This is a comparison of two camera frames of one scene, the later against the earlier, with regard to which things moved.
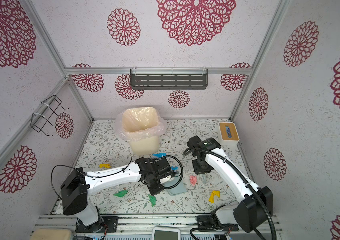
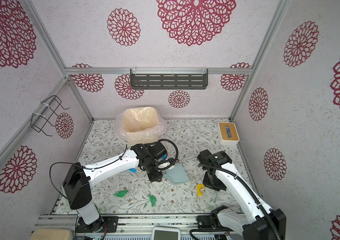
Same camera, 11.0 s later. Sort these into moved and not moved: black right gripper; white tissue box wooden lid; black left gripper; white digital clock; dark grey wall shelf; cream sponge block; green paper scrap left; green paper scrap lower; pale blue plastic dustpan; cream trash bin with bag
Moved: pale blue plastic dustpan; black left gripper; black right gripper
Not moved: dark grey wall shelf; green paper scrap lower; cream trash bin with bag; white tissue box wooden lid; green paper scrap left; white digital clock; cream sponge block
